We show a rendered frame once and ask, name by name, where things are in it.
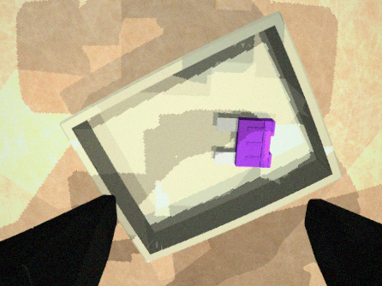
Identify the shallow beige rectangular tray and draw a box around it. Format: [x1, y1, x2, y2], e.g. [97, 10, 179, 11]
[60, 11, 343, 262]

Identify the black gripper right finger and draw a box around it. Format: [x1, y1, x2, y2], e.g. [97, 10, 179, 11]
[304, 199, 382, 286]

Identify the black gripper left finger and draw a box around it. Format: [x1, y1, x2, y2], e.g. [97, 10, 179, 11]
[0, 194, 117, 286]

